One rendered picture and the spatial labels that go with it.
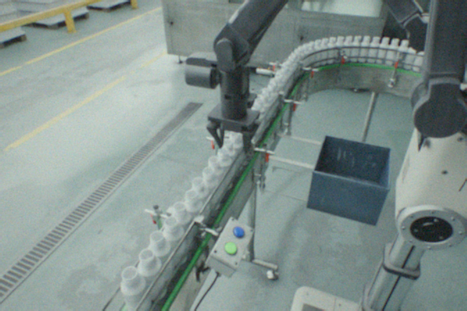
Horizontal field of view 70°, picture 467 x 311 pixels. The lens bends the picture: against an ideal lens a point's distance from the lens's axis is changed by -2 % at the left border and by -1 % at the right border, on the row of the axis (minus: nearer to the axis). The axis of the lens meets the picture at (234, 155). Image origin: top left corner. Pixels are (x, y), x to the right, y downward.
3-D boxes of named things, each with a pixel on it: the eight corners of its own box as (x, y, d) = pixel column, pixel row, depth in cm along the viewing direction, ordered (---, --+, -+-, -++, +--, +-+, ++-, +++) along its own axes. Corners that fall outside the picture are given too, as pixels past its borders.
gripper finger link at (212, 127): (235, 160, 76) (235, 124, 71) (206, 153, 78) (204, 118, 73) (246, 144, 81) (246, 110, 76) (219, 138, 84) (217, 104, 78)
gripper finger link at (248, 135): (250, 164, 75) (251, 128, 70) (220, 156, 77) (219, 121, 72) (260, 147, 80) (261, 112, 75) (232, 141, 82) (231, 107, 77)
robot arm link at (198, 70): (233, 41, 59) (249, 28, 66) (175, 34, 63) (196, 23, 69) (233, 102, 66) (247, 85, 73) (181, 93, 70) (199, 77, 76)
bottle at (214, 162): (206, 191, 125) (204, 155, 116) (222, 189, 126) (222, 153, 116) (208, 202, 121) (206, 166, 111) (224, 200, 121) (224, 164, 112)
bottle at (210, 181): (204, 214, 116) (201, 178, 106) (200, 203, 120) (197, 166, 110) (221, 210, 117) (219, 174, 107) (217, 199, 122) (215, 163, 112)
